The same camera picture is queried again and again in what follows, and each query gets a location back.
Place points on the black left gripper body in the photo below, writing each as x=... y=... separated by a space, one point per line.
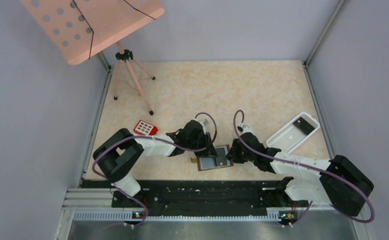
x=209 y=147

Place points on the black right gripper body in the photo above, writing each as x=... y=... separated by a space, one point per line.
x=235 y=153

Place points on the dark grey credit card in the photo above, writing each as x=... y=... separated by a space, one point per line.
x=220 y=158

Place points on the black credit card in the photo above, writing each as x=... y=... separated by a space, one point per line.
x=304 y=126

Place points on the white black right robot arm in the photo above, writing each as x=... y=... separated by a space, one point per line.
x=337 y=181

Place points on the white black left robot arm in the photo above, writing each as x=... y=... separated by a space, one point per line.
x=117 y=156

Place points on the white plastic basket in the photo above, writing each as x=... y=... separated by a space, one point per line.
x=288 y=138

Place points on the red block with white grid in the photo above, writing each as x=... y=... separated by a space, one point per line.
x=145 y=129

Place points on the pink music stand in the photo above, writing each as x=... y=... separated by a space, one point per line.
x=83 y=28

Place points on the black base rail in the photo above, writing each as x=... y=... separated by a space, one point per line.
x=202 y=198

